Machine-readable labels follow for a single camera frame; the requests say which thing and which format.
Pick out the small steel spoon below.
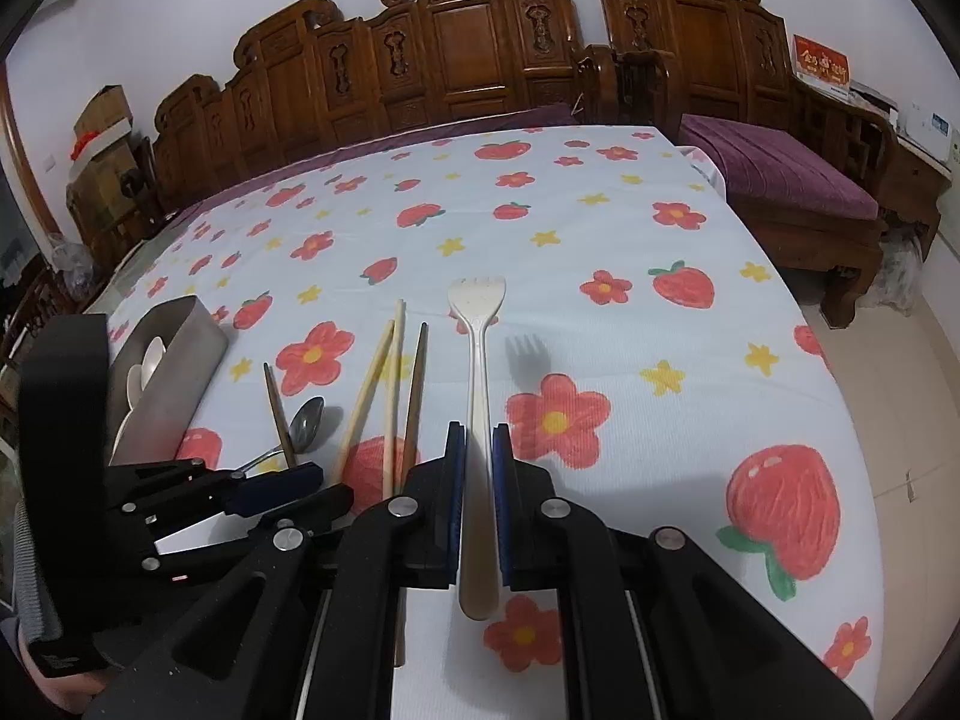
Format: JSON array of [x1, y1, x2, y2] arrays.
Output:
[[233, 397, 324, 476]]

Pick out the purple armchair cushion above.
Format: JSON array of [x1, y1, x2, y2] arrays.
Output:
[[677, 114, 878, 221]]

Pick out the light wooden chopstick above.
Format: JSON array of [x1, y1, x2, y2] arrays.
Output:
[[382, 299, 405, 499], [331, 319, 395, 484]]

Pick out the white router box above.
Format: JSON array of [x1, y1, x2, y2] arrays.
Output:
[[896, 103, 952, 163]]

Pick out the white plastic fork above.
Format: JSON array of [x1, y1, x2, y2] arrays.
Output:
[[448, 277, 506, 621]]

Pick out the red calendar card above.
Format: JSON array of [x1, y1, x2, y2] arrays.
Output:
[[793, 34, 851, 86]]

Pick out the strawberry flower tablecloth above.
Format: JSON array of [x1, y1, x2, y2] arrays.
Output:
[[107, 127, 884, 713]]

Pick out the wooden side table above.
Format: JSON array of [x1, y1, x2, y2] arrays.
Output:
[[850, 82, 952, 262]]

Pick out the carved wooden sofa bench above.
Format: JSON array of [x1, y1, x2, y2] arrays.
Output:
[[153, 0, 583, 208]]

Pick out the carved wooden armchair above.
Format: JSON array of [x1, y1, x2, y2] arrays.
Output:
[[602, 0, 895, 328]]

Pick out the stacked cardboard boxes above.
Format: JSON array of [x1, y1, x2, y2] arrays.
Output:
[[65, 85, 146, 262]]

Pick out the dark brown chopstick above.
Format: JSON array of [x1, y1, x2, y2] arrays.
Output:
[[394, 322, 428, 668], [262, 362, 296, 468]]

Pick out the white plastic spoon in tray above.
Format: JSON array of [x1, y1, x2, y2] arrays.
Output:
[[140, 337, 167, 388]]

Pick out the left hand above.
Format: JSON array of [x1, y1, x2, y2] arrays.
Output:
[[18, 644, 112, 713]]

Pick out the steel tray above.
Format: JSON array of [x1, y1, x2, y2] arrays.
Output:
[[106, 296, 228, 466]]

